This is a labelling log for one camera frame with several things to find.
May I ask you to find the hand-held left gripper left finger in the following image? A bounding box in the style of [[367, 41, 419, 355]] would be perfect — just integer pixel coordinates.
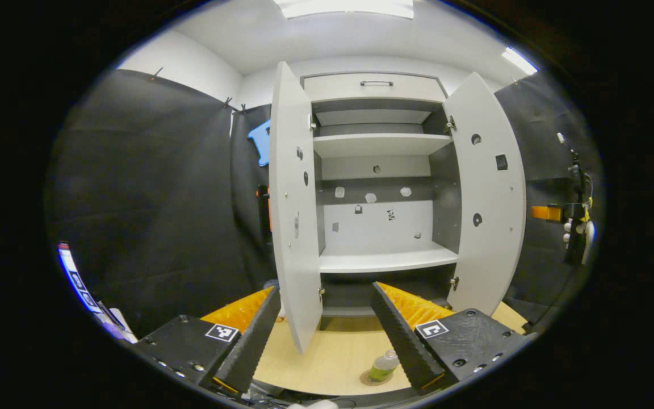
[[134, 286, 282, 395]]

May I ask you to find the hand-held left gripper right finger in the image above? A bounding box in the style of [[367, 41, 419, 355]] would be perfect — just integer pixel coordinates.
[[370, 282, 529, 395]]

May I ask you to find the green label plastic bottle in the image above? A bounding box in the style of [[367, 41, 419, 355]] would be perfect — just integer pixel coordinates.
[[368, 349, 400, 382]]

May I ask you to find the round cork coaster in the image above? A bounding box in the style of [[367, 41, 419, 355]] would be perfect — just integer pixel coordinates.
[[360, 369, 396, 387]]

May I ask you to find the white cabinet door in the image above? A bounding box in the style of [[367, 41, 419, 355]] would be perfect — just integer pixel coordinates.
[[269, 61, 324, 354], [443, 72, 527, 317]]

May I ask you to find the white grey cabinet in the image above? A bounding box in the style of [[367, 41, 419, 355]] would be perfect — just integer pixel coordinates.
[[303, 72, 463, 333]]

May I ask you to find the white cabinet shelf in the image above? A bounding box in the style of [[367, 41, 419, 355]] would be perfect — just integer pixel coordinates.
[[313, 133, 454, 159], [319, 241, 459, 274]]

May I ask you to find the white cabinet drawer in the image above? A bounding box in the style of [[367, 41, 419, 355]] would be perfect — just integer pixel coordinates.
[[303, 74, 448, 103]]

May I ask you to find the black backdrop cloth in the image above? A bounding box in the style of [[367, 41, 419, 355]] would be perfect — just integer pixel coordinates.
[[46, 68, 279, 339], [494, 71, 603, 324]]

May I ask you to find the ceiling light panel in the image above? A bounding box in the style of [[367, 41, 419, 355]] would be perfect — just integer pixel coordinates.
[[273, 0, 414, 19], [501, 47, 539, 76]]

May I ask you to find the blue white striped board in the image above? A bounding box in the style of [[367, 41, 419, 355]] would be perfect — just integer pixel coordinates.
[[57, 243, 137, 344]]

